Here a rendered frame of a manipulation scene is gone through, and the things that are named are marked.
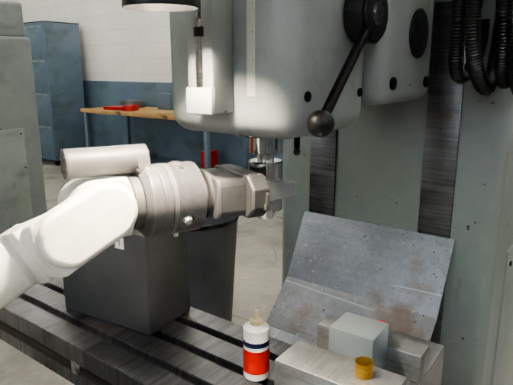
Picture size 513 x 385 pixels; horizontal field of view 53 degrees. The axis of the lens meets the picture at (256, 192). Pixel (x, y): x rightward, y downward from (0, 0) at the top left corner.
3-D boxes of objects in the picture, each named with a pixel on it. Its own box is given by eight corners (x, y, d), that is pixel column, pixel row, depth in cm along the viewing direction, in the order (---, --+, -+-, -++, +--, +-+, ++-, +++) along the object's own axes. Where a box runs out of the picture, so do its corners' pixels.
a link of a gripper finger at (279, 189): (292, 198, 71) (254, 204, 68) (293, 176, 70) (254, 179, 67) (299, 201, 70) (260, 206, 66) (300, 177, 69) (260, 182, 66)
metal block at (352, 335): (370, 383, 64) (373, 340, 62) (327, 368, 67) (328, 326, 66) (386, 364, 68) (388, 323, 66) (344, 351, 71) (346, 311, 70)
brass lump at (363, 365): (368, 382, 59) (369, 368, 59) (350, 376, 61) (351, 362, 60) (375, 373, 61) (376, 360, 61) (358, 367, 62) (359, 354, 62)
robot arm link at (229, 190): (271, 162, 63) (181, 171, 57) (270, 237, 65) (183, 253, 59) (224, 148, 74) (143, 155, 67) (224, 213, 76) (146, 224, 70)
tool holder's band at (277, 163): (241, 167, 70) (241, 160, 70) (264, 163, 74) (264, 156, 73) (267, 172, 67) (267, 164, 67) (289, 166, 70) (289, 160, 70)
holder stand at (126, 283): (150, 336, 91) (143, 229, 86) (64, 308, 102) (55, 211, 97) (191, 309, 101) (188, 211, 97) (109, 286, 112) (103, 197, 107)
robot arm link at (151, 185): (179, 239, 60) (80, 256, 54) (149, 227, 69) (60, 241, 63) (172, 141, 59) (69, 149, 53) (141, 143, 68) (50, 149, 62)
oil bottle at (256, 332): (259, 385, 77) (259, 318, 75) (237, 376, 79) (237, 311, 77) (274, 373, 80) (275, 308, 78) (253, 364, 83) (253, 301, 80)
